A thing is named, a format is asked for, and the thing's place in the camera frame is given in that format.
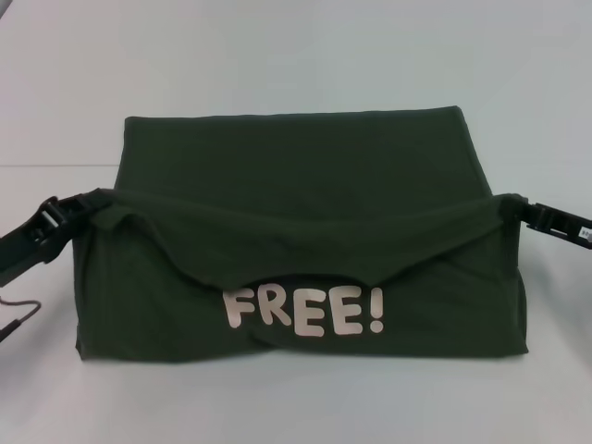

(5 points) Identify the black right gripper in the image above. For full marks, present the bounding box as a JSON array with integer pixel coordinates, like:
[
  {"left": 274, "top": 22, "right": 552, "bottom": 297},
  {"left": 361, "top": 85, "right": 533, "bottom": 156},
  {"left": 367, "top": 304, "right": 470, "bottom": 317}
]
[{"left": 500, "top": 192, "right": 592, "bottom": 252}]

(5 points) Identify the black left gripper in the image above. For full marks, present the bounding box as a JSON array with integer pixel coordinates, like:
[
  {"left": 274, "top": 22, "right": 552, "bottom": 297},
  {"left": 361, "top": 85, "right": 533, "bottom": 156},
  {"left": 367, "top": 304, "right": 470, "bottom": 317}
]
[{"left": 0, "top": 188, "right": 102, "bottom": 287}]

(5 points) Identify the dark green shirt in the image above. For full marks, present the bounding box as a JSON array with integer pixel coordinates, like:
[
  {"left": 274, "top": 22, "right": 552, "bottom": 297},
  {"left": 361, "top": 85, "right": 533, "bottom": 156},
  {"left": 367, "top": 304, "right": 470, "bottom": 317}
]
[{"left": 73, "top": 105, "right": 531, "bottom": 366}]

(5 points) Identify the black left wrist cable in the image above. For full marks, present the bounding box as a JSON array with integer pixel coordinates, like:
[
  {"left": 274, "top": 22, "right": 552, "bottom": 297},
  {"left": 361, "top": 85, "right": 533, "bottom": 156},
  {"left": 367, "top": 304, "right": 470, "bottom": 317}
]
[{"left": 0, "top": 297, "right": 43, "bottom": 344}]

